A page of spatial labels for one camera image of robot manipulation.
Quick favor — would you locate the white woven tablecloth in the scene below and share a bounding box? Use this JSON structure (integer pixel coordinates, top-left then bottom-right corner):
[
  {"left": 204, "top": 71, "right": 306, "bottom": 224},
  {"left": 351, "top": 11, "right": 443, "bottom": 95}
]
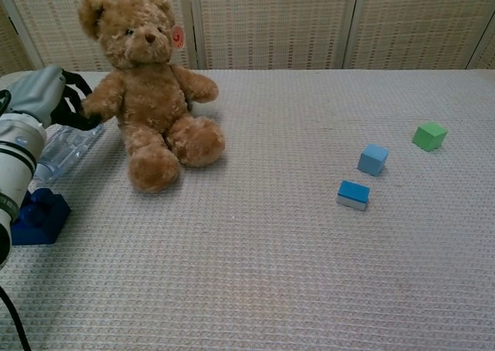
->
[{"left": 0, "top": 69, "right": 495, "bottom": 351}]

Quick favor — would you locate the green foam cube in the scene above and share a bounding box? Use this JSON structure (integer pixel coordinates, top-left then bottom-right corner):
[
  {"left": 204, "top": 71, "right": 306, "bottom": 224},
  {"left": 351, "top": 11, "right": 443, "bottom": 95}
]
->
[{"left": 411, "top": 121, "right": 449, "bottom": 152}]

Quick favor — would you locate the brown teddy bear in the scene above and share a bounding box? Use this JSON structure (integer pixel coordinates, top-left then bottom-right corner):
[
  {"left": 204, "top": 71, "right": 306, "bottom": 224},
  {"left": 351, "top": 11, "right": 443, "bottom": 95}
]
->
[{"left": 77, "top": 0, "right": 227, "bottom": 194}]

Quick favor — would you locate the dark blue building brick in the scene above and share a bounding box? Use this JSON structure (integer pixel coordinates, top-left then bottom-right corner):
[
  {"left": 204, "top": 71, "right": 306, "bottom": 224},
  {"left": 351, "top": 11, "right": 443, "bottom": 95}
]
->
[{"left": 10, "top": 187, "right": 72, "bottom": 246}]

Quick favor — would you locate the beige folding screen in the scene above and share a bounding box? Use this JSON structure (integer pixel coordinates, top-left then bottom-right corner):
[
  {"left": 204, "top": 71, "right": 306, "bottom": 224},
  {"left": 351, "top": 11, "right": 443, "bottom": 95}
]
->
[{"left": 0, "top": 0, "right": 495, "bottom": 77}]

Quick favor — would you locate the blue and white block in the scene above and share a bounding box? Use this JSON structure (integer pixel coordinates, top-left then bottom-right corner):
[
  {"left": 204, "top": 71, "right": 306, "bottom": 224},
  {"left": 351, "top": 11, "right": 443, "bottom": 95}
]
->
[{"left": 335, "top": 179, "right": 371, "bottom": 212}]

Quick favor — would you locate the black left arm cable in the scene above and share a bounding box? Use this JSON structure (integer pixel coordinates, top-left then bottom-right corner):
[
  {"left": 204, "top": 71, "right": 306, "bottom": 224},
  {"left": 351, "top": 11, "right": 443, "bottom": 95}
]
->
[{"left": 0, "top": 89, "right": 32, "bottom": 351}]

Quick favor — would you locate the clear plastic water bottle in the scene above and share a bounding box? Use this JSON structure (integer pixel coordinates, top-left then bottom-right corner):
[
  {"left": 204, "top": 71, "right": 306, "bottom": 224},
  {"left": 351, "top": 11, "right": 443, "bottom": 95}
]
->
[{"left": 31, "top": 123, "right": 105, "bottom": 186}]

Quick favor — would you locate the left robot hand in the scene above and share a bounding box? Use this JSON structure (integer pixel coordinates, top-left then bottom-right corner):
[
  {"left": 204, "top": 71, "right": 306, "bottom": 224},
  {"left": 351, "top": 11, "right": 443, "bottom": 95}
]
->
[{"left": 6, "top": 64, "right": 102, "bottom": 132}]

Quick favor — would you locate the light blue foam cube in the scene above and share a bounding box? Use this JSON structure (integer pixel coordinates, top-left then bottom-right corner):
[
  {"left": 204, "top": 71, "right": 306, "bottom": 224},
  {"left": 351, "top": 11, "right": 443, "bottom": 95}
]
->
[{"left": 357, "top": 143, "right": 390, "bottom": 178}]

